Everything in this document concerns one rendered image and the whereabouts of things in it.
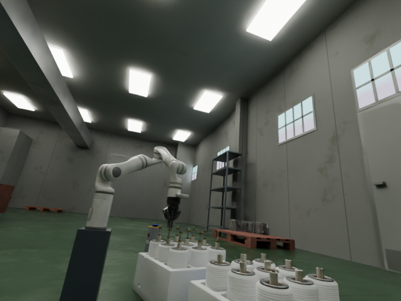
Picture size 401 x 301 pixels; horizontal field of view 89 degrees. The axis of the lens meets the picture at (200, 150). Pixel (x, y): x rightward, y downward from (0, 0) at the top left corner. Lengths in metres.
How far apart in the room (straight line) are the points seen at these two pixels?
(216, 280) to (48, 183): 11.67
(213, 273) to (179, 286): 0.26
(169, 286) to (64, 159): 11.51
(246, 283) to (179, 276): 0.38
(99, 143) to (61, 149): 1.78
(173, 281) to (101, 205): 0.49
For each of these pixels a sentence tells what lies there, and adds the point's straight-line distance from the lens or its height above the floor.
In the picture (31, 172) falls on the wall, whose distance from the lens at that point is 12.52.
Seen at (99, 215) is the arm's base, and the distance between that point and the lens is 1.16.
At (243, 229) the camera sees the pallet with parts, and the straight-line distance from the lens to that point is 4.96.
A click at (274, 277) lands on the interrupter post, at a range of 0.68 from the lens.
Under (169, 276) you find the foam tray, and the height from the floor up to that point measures 0.16.
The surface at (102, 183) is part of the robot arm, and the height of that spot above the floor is 0.52.
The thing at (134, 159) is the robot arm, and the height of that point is 0.69.
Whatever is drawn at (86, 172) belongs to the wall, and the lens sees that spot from 11.96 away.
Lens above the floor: 0.41
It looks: 18 degrees up
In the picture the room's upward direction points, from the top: 6 degrees clockwise
